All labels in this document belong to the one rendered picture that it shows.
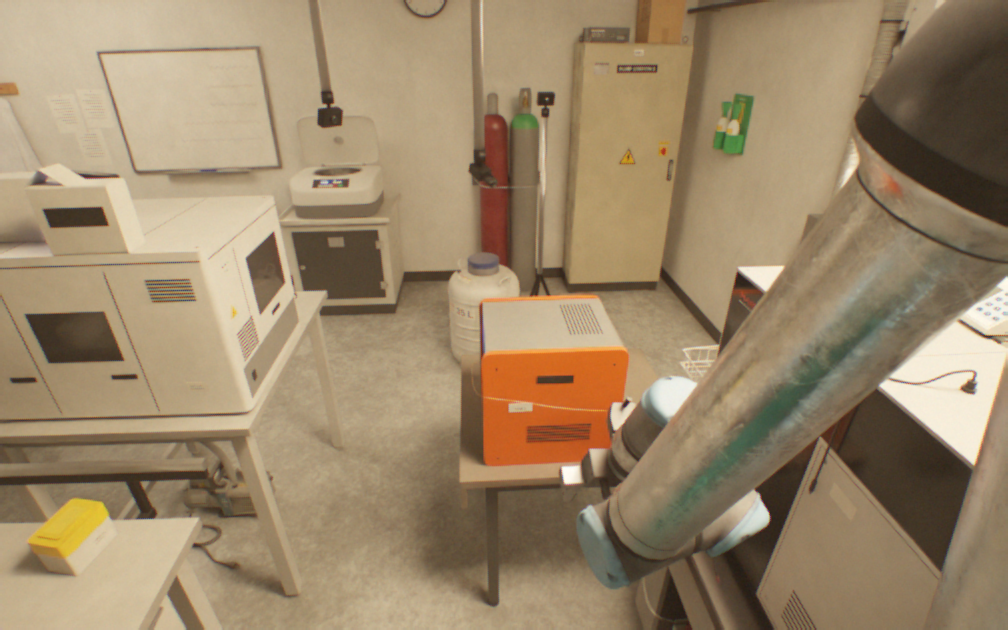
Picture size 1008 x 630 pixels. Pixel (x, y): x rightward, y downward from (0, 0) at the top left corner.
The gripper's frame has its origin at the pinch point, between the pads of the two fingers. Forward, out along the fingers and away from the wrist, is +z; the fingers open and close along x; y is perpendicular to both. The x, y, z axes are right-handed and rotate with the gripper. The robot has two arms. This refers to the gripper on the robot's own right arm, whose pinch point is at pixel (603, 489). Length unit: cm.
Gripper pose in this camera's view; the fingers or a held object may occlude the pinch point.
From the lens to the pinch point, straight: 98.6
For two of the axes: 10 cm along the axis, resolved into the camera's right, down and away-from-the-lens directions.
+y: 0.9, 7.8, -6.2
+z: -1.6, 6.2, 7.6
